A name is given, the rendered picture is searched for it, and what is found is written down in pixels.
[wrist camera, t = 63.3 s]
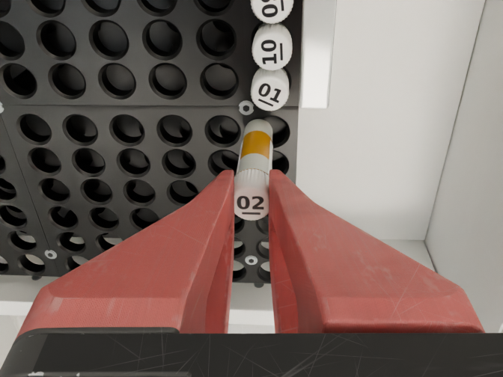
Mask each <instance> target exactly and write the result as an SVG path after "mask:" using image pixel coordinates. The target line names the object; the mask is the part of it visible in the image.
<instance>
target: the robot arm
mask: <svg viewBox="0 0 503 377"><path fill-rule="evenodd" d="M234 216H235V213H234V171H233V170H224V171H222V172H221V173H220V174H219V175H218V176H217V177H216V178H215V179H214V180H213V181H212V182H211V183H210V184H208V185H207V186H206V187H205V188H204V189H203V190H202V191H201V192H200V193H199V194H198V195H197V196H196V197H195V198H194V199H193V200H191V201H190V202H189V203H187V204H186V205H185V206H182V207H181V208H179V209H178V210H176V211H174V212H172V213H171V214H169V215H167V216H165V217H164V218H162V219H160V220H158V221H157V222H155V223H153V224H152V225H150V226H148V227H146V228H144V229H143V230H141V231H139V232H138V233H136V234H134V235H133V236H131V237H129V238H128V239H125V240H123V241H122V242H120V243H119V244H117V245H115V246H114V247H112V248H110V249H108V250H107V251H104V252H103V253H101V254H100V255H98V256H96V257H95V258H93V259H91V260H89V261H87V262H86V263H84V264H82V265H80V266H79V267H77V268H75V269H74V270H72V271H70V272H68V273H66V274H65V275H63V276H61V277H60V278H58V279H56V280H55V281H53V282H51V283H49V284H47V285H45V286H44V287H42V288H41V289H40V291H39V293H38V294H37V296H36V298H35V300H34V302H33V304H32V306H31V308H30V310H29V312H28V314H27V316H26V318H25V320H24V322H23V324H22V326H21V328H20V330H19V333H18V334H17V336H16V339H15V340H14V342H13V345H12V346H11V349H10V351H9V352H8V354H7V357H6V358H5V360H4V363H3V364H2V366H1V369H0V377H503V333H486V332H485V330H484V328H483V326H482V324H481V322H480V320H479V318H478V316H477V314H476V312H475V310H474V308H473V306H472V304H471V302H470V300H469V298H468V296H467V294H466V293H465V291H464V289H462V288H461V287H460V286H458V285H457V284H455V283H453V282H452V281H450V280H449V279H447V278H444V277H443V276H441V275H439V274H438V273H436V272H434V271H433V270H431V269H429V268H428V267H426V266H423V265H422V264H420V263H419V262H417V261H415V260H414V259H412V258H410V257H408V256H407V255H405V254H403V253H401V252H399V251H398V250H396V249H394V248H393V247H391V246H389V245H387V244H386V243H384V242H382V241H380V240H378V239H377V238H375V237H373V236H372V235H370V234H368V233H366V232H365V231H363V230H361V229H359V228H358V227H356V226H354V225H353V224H351V223H349V222H348V221H345V220H344V219H342V218H340V217H338V216H337V215H335V214H333V213H332V212H330V211H329V210H327V209H324V208H323V207H321V206H320V205H318V204H316V203H315V202H314V201H313V200H311V199H310V198H309V197H308V196H307V195H306V194H305V193H304V192H303V191H302V190H301V189H300V188H298V187H297V186H296V185H295V184H294V183H293V182H292V181H291V180H290V179H289V178H288V177H287V176H286V175H285V174H283V173H282V172H281V171H280V170H272V169H271V170H269V213H268V216H269V268H270V278H271V287H272V306H273V315H274V325H275V333H274V334H228V324H229V315H230V305H231V287H232V277H233V268H234Z"/></svg>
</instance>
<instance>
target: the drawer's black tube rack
mask: <svg viewBox="0 0 503 377"><path fill-rule="evenodd" d="M254 109H260V110H263V109H261V108H258V107H257V106H254V105H253V104H252V102H250V101H247V100H246V73H245V50H244V27H243V0H0V256H1V257H3V258H4V259H5V260H6V261H7V263H0V275H24V276H47V277H61V276H63V275H65V274H66V273H68V272H70V271H72V270H74V269H75V268H77V267H79V266H80V265H79V264H78V263H76V262H75V261H74V260H73V258H72V256H80V257H84V258H85V259H87V260H88V261H89V260H91V259H93V258H95V257H96V256H98V255H100V254H101V253H103V252H104V251H107V250H108V249H110V248H112V247H114V246H115V245H113V244H110V243H108V242H107V241H106V240H105V239H104V238H121V239H122V241H123V240H125V239H128V238H129V237H131V236H133V235H134V234H136V233H138V232H139V231H141V230H143V229H144V228H146V227H148V226H150V225H152V224H153V223H155V222H157V221H158V220H160V219H162V218H164V217H165V216H167V215H169V214H171V213H172V212H174V211H176V210H178V209H179V208H181V207H182V206H185V205H186V204H187V203H189V202H190V201H191V200H193V199H194V198H195V197H196V196H197V195H198V194H199V193H200V192H201V191H202V190H203V189H204V188H205V187H206V186H207V185H208V184H210V183H211V182H212V181H213V180H214V179H215V178H216V177H217V176H218V175H219V174H220V173H221V172H222V171H224V170H233V171H234V176H235V175H236V173H237V165H238V161H239V156H240V148H241V143H242V141H243V135H244V132H245V128H246V125H247V117H246V115H249V114H251V113H252V112H253V111H254ZM18 236H32V237H33V238H34V240H35V242H26V241H24V240H22V239H21V238H19V237H18ZM71 237H82V238H83V240H84V242H85V243H84V244H76V243H73V242H71V241H70V239H71ZM234 241H236V242H242V243H243V244H242V245H241V246H240V247H238V248H235V249H234V260H235V261H237V262H239V263H241V264H242V265H243V266H244V267H243V268H242V269H240V270H237V271H233V277H232V283H252V265H254V264H256V263H257V258H256V257H255V256H252V253H251V231H250V220H246V219H243V218H241V217H238V216H237V215H236V214H235V216H234ZM26 254H30V255H34V256H36V257H38V258H40V259H41V260H42V261H43V263H44V264H43V265H38V264H35V263H33V262H31V261H30V260H29V259H28V258H27V257H26Z"/></svg>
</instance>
